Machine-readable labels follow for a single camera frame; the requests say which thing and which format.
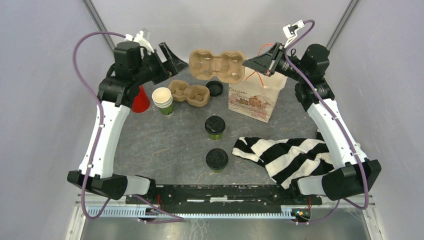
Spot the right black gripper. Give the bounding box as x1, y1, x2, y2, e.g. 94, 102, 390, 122
243, 42, 308, 83

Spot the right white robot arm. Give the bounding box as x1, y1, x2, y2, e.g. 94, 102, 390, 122
242, 42, 382, 204

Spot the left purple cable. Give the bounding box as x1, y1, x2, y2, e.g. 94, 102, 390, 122
72, 31, 185, 224

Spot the stack of paper cups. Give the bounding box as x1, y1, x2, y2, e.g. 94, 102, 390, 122
152, 87, 174, 116

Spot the stack of black lids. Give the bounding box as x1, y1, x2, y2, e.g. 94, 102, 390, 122
205, 80, 224, 97

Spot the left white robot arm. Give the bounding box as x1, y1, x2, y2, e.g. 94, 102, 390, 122
67, 41, 189, 204

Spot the red plastic cup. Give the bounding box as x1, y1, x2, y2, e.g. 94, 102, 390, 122
131, 85, 150, 114

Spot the black coffee lid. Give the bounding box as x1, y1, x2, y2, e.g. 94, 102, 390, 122
204, 115, 226, 135
205, 148, 229, 167

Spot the brown paper bag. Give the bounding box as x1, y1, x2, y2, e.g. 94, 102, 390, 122
228, 67, 287, 123

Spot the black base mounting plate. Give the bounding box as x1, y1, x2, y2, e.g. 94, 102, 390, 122
143, 184, 322, 214

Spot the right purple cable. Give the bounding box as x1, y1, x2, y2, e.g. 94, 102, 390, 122
284, 19, 370, 225

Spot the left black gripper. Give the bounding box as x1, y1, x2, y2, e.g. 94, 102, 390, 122
133, 42, 189, 86

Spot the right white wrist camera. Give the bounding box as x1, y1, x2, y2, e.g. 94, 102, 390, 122
282, 20, 305, 48

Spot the purple cable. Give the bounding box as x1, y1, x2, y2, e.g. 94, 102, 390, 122
284, 19, 370, 225
72, 31, 185, 224

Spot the black white striped cloth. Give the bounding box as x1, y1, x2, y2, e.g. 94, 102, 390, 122
232, 129, 334, 190

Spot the green paper coffee cup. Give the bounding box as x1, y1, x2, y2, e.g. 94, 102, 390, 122
209, 165, 226, 173

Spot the brown cardboard cup carrier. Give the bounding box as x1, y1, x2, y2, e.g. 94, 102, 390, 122
167, 79, 211, 108

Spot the aluminium frame rail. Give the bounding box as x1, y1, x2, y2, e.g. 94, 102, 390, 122
65, 184, 384, 240

